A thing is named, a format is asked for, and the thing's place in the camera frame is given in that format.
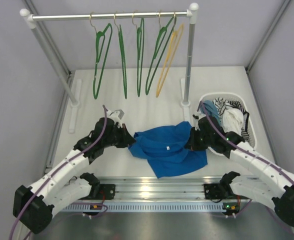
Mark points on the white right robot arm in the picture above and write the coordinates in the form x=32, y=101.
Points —
x=262, y=165

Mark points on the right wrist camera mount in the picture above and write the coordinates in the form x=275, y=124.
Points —
x=197, y=116

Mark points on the perforated cable duct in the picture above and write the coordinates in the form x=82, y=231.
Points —
x=144, y=207

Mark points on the striped black white garment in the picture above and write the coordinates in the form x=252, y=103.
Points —
x=223, y=104

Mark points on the metal clothes rack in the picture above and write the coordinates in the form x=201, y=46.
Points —
x=34, y=22

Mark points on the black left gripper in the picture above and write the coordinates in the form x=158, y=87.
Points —
x=123, y=136

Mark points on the green hanger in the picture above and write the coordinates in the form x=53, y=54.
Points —
x=103, y=40
x=161, y=43
x=122, y=57
x=140, y=43

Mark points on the blue tank top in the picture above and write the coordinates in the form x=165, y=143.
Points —
x=164, y=149

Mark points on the yellow hanger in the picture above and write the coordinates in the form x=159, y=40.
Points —
x=175, y=39

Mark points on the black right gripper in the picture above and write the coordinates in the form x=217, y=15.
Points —
x=192, y=144

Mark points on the light blue garment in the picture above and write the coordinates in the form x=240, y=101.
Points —
x=211, y=109

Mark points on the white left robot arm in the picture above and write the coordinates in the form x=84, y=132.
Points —
x=36, y=205

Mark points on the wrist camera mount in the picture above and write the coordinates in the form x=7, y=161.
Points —
x=116, y=116
x=197, y=116

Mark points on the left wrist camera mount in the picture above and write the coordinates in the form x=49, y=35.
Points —
x=116, y=116

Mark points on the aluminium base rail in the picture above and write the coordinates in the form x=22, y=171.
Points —
x=149, y=189

